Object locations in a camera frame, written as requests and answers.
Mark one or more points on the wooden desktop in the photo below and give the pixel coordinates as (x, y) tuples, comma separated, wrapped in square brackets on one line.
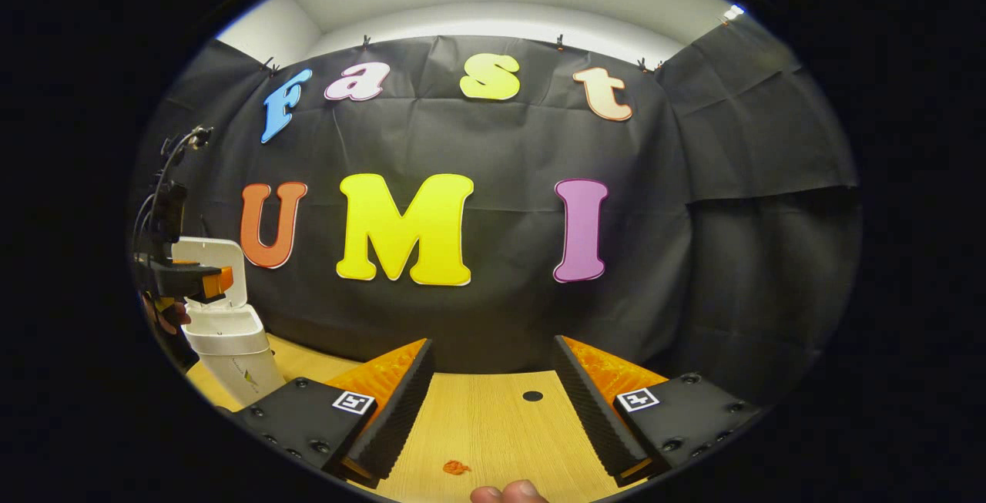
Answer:
[(493, 426)]

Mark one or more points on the white desktop garbage bin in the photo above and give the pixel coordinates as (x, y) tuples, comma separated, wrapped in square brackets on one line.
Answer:
[(231, 349)]

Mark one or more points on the black backdrop cloth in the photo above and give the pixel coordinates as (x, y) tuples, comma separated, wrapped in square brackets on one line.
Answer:
[(501, 141)]

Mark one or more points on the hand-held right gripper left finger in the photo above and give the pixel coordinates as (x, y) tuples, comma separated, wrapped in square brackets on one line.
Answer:
[(393, 418)]

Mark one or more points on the ceiling light strip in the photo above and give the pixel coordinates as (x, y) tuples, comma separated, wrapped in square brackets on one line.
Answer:
[(734, 12)]

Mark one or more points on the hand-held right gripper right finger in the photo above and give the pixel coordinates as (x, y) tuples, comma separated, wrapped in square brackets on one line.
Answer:
[(593, 414)]

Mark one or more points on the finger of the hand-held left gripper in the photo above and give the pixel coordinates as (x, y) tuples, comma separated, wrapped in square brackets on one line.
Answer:
[(219, 281)]

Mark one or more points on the orange paper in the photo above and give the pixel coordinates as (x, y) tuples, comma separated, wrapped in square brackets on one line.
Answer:
[(456, 467)]

